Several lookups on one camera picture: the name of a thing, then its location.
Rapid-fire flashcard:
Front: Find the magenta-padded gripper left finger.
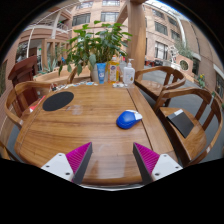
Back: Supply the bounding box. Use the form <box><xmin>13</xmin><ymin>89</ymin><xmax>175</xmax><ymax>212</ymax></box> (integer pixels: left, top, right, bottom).
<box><xmin>40</xmin><ymin>142</ymin><xmax>94</xmax><ymax>185</ymax></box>

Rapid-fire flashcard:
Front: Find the large leafy potted plant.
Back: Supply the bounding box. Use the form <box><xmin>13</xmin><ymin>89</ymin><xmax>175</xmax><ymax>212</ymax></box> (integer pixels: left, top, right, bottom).
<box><xmin>58</xmin><ymin>20</ymin><xmax>133</xmax><ymax>84</ymax></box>

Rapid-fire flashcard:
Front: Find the white sculpture on plinth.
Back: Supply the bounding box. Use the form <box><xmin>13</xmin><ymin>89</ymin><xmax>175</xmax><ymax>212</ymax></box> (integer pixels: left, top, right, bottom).
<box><xmin>168</xmin><ymin>44</ymin><xmax>181</xmax><ymax>65</ymax></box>

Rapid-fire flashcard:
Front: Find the dark red wooden pedestal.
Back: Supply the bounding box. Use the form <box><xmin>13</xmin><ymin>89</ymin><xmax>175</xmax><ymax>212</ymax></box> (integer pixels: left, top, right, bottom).
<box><xmin>7</xmin><ymin>55</ymin><xmax>39</xmax><ymax>108</ymax></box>

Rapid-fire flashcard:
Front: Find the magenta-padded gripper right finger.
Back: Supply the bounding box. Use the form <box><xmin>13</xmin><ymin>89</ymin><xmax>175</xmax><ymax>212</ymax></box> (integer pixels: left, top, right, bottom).
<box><xmin>132</xmin><ymin>142</ymin><xmax>184</xmax><ymax>185</ymax></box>

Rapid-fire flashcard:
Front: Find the black notebook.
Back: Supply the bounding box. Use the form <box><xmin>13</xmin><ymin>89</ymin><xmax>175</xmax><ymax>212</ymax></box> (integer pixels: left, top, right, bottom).
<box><xmin>166</xmin><ymin>108</ymin><xmax>195</xmax><ymax>139</ymax></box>

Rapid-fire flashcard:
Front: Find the white pump dispenser bottle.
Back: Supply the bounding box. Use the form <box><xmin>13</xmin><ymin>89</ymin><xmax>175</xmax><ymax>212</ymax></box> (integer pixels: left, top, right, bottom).
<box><xmin>122</xmin><ymin>58</ymin><xmax>136</xmax><ymax>86</ymax></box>

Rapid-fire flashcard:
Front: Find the blue and white computer mouse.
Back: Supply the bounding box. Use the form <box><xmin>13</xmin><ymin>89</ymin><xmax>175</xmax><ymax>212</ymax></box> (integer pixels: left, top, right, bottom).
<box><xmin>116</xmin><ymin>109</ymin><xmax>144</xmax><ymax>130</ymax></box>

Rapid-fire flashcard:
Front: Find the long wooden planter box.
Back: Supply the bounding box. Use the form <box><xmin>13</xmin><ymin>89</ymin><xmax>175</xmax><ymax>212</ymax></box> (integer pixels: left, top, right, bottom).
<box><xmin>33</xmin><ymin>66</ymin><xmax>92</xmax><ymax>84</ymax></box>

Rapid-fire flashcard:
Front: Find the wooden armchair behind plant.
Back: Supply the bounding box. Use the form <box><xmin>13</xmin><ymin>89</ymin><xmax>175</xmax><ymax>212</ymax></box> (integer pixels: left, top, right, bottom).
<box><xmin>66</xmin><ymin>65</ymin><xmax>92</xmax><ymax>84</ymax></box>

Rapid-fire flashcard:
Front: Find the wooden armchair with notebook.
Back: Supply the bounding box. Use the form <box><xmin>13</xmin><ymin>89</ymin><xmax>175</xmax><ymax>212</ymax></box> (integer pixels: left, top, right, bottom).
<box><xmin>153</xmin><ymin>87</ymin><xmax>224</xmax><ymax>168</ymax></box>

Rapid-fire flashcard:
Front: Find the wooden armchair with red bag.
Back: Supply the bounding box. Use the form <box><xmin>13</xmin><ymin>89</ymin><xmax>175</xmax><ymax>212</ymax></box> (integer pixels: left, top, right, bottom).
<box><xmin>3</xmin><ymin>80</ymin><xmax>56</xmax><ymax>129</ymax></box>

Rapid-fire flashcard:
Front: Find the spiky green succulent plant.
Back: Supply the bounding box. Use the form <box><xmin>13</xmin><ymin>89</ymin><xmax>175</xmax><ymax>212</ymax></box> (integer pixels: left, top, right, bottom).
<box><xmin>41</xmin><ymin>57</ymin><xmax>60</xmax><ymax>75</ymax></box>

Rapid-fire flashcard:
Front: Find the blue squeeze tube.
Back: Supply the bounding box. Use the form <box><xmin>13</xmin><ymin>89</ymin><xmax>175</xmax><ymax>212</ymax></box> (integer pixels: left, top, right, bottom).
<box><xmin>96</xmin><ymin>62</ymin><xmax>107</xmax><ymax>84</ymax></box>

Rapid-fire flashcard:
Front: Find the round black mouse pad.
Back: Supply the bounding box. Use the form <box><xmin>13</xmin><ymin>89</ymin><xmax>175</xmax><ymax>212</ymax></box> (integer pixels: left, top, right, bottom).
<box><xmin>42</xmin><ymin>91</ymin><xmax>75</xmax><ymax>112</ymax></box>

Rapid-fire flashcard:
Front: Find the yellow liquid bottle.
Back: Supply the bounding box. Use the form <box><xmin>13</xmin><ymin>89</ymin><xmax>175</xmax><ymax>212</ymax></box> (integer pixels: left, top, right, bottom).
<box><xmin>107</xmin><ymin>55</ymin><xmax>120</xmax><ymax>84</ymax></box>

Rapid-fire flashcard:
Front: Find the empty wooden armchair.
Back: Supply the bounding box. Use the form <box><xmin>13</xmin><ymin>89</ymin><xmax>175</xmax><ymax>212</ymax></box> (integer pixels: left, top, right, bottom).
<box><xmin>134</xmin><ymin>65</ymin><xmax>187</xmax><ymax>101</ymax></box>

